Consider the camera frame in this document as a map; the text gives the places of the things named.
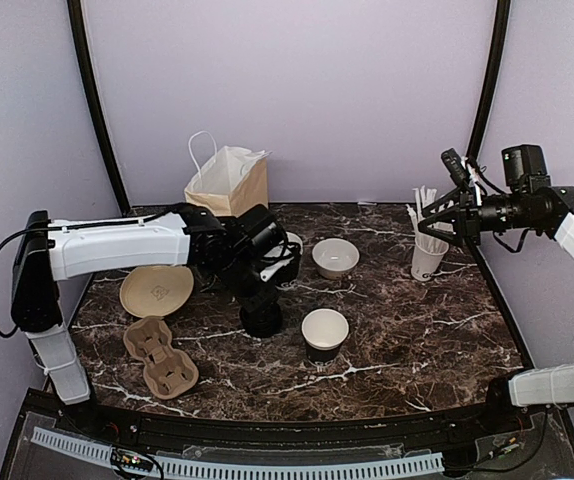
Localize beige round plate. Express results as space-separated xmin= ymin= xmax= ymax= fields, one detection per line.
xmin=119 ymin=266 xmax=194 ymax=318

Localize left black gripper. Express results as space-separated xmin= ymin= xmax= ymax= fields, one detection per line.
xmin=216 ymin=252 xmax=282 ymax=319

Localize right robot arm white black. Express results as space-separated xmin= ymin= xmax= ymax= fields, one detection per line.
xmin=418 ymin=144 xmax=574 ymax=434

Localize white cup holding straws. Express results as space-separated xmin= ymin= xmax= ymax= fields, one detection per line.
xmin=411 ymin=233 xmax=450 ymax=282

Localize brown paper bag white handles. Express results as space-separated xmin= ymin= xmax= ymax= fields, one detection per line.
xmin=184 ymin=130 xmax=271 ymax=217

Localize bundle of white wrapped straws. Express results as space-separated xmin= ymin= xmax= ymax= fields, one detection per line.
xmin=405 ymin=186 xmax=448 ymax=254

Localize black right frame post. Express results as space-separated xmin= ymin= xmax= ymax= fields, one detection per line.
xmin=462 ymin=0 xmax=511 ymax=160

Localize black left frame post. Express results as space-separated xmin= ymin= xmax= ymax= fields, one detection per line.
xmin=66 ymin=0 xmax=131 ymax=215

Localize stack of black paper cups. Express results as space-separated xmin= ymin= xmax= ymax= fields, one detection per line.
xmin=273 ymin=232 xmax=304 ymax=288

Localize brown cardboard cup carrier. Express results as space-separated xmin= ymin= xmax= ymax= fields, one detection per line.
xmin=123 ymin=316 xmax=199 ymax=400

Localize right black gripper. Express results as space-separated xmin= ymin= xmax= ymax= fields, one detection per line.
xmin=419 ymin=186 xmax=538 ymax=247

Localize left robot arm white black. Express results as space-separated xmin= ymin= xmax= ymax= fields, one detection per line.
xmin=4 ymin=202 xmax=299 ymax=436

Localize white paper bowl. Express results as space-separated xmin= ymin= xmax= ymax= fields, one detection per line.
xmin=312 ymin=238 xmax=360 ymax=280

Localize black front table rail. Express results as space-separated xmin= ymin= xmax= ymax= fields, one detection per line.
xmin=22 ymin=389 xmax=549 ymax=464

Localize white slotted cable duct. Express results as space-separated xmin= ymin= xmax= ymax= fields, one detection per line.
xmin=30 ymin=427 xmax=445 ymax=479

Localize stack of black cup lids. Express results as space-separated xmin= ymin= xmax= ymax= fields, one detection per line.
xmin=240 ymin=303 xmax=283 ymax=338

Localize black frame post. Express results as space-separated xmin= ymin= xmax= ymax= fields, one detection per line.
xmin=462 ymin=0 xmax=511 ymax=160
xmin=66 ymin=0 xmax=131 ymax=215

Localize single black paper cup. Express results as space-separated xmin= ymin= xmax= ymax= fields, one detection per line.
xmin=301 ymin=308 xmax=349 ymax=366

